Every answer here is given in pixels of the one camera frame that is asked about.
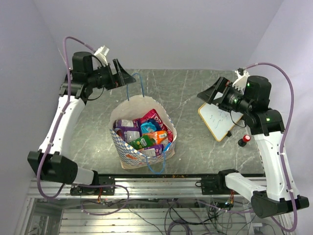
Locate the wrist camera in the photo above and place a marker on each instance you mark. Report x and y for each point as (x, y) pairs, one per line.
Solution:
(101, 54)
(240, 82)

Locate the blue snack packet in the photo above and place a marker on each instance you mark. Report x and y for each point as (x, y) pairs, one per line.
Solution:
(148, 127)

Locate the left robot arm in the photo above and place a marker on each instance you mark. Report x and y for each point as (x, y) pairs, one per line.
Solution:
(51, 162)

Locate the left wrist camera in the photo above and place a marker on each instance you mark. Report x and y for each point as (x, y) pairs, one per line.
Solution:
(101, 54)

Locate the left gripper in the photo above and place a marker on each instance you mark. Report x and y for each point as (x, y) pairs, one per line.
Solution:
(122, 78)

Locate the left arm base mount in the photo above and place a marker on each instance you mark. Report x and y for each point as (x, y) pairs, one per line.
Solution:
(105, 187)

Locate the pink crisps bag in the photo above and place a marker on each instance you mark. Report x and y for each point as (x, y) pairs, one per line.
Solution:
(153, 117)

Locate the red emergency stop button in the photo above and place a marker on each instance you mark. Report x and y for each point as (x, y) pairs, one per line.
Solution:
(244, 140)

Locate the orange snack packet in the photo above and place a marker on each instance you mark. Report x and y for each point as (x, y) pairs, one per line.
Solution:
(159, 137)

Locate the purple snack pack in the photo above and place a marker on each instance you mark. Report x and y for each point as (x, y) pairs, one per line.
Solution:
(128, 130)

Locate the purple chocolate pack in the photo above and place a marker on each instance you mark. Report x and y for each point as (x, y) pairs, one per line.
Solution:
(152, 151)

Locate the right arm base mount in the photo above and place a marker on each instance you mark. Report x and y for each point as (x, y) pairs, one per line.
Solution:
(215, 184)

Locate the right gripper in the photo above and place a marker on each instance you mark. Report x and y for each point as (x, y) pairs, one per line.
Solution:
(221, 85)

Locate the aluminium rail frame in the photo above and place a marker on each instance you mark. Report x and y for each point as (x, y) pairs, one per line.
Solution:
(144, 205)

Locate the small whiteboard yellow frame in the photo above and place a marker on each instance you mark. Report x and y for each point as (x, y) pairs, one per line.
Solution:
(219, 122)

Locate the green snack packet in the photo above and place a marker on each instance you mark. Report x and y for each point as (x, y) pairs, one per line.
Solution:
(142, 142)

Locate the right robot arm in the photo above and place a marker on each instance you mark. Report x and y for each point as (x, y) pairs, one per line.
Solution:
(280, 195)

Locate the checkered paper bag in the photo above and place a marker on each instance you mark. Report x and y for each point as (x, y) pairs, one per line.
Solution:
(135, 107)

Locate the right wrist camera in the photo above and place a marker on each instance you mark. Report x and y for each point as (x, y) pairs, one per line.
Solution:
(240, 82)

